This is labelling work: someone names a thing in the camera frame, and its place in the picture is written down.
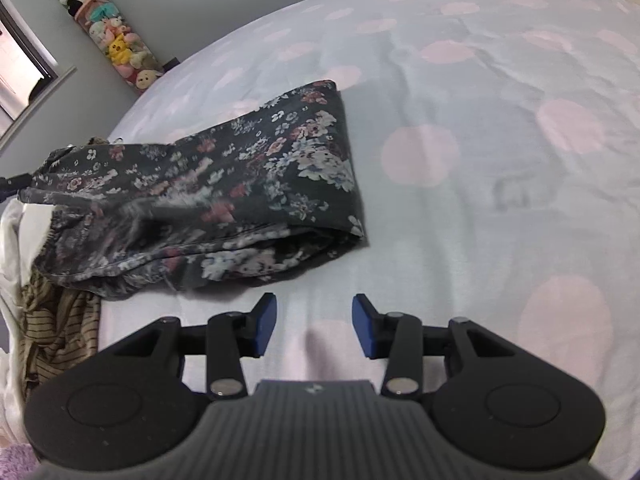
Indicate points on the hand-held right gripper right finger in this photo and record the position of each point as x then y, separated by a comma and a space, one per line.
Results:
363, 327

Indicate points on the window with sill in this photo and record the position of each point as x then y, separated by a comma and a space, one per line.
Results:
25, 70

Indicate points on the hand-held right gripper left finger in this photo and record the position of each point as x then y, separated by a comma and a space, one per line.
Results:
265, 325

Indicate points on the pink dotted bed sheet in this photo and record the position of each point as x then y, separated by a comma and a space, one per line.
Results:
475, 110

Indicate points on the dark floral garment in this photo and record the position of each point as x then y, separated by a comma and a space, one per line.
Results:
225, 175

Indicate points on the clear tube of plush toys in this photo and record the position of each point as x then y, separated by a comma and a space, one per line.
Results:
117, 42

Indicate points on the olive striped knit garment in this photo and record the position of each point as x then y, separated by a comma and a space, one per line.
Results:
60, 330

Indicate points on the person's purple fuzzy clothing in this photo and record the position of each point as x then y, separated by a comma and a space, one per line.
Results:
15, 462

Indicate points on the white fleece garment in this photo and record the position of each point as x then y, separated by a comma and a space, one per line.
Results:
15, 240

